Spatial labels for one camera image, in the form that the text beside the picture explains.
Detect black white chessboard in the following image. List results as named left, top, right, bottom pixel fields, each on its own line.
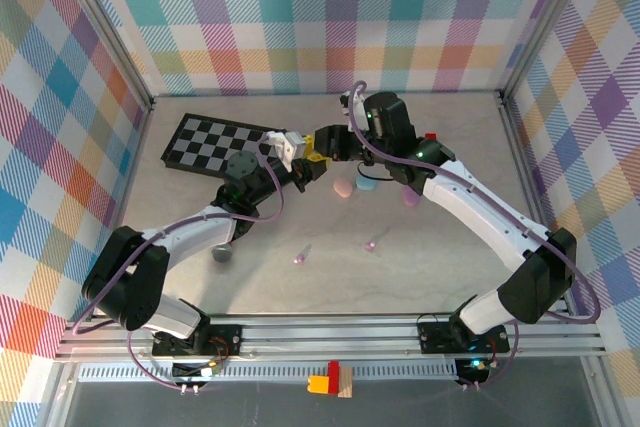
left=160, top=113, right=296, bottom=179

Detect small black control board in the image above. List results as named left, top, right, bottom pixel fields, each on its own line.
left=453, top=356, right=492, bottom=384
left=171, top=361, right=225, bottom=384

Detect yellow red tan brick stack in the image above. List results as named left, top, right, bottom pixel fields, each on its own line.
left=307, top=359, right=355, bottom=400

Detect thin black gripper wire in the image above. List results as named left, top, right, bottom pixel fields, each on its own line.
left=355, top=160, right=396, bottom=183

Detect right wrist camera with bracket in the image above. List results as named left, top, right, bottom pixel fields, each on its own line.
left=338, top=91, right=357, bottom=121

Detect aluminium side rail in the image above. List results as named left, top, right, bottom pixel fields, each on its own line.
left=87, top=99, right=156, bottom=323
left=497, top=91, right=576, bottom=318

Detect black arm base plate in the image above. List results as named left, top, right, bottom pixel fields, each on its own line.
left=151, top=324, right=244, bottom=357
left=416, top=320, right=511, bottom=355

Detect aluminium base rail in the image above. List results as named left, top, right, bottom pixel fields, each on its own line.
left=53, top=314, right=609, bottom=364

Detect aluminium frame post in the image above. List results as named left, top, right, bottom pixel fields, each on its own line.
left=54, top=0, right=156, bottom=113
left=497, top=0, right=599, bottom=101

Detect white slotted cable duct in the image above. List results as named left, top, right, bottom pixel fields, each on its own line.
left=78, top=364, right=459, bottom=383

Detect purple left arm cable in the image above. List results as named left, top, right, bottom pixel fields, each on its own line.
left=73, top=139, right=286, bottom=393

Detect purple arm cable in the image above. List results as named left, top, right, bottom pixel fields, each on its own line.
left=73, top=139, right=286, bottom=393
left=348, top=80, right=601, bottom=391

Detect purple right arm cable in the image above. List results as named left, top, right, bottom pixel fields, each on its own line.
left=348, top=80, right=601, bottom=391

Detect aluminium frame leg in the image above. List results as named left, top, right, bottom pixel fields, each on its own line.
left=44, top=361, right=79, bottom=427
left=582, top=356, right=621, bottom=427

